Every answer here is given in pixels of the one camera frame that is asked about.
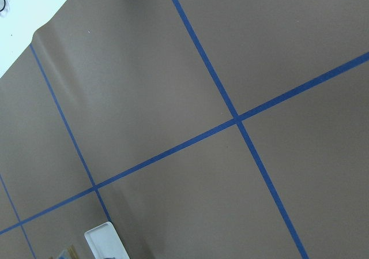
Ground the white wooden towel rack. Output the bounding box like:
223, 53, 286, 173
56, 220, 130, 259

